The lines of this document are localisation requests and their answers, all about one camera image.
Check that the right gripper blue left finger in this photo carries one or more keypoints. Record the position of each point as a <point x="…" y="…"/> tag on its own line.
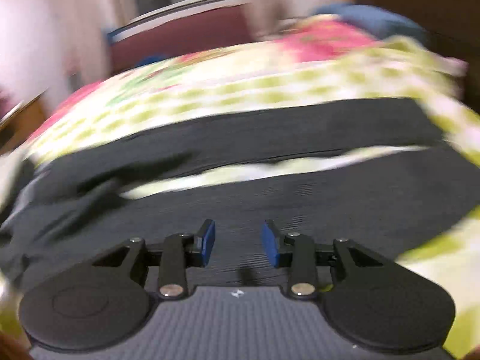
<point x="192" y="249"/>

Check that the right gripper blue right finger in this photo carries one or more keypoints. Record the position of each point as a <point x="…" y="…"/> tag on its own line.
<point x="281" y="247"/>

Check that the dark grey checked pants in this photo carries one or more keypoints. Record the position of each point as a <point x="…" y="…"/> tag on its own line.
<point x="374" y="170"/>

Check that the green white checkered bedsheet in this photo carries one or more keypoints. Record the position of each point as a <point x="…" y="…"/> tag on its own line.
<point x="417" y="305"/>

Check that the pink floral blanket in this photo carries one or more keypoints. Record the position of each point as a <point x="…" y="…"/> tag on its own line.
<point x="324" y="39"/>

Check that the wooden desk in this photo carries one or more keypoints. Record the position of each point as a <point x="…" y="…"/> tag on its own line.
<point x="21" y="122"/>

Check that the blue pillow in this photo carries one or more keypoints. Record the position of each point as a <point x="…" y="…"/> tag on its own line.
<point x="379" y="22"/>

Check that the beige curtain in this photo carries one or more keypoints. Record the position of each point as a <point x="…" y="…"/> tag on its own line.
<point x="84" y="25"/>

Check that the wooden headboard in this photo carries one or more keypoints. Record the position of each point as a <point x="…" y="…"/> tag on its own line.
<point x="452" y="27"/>

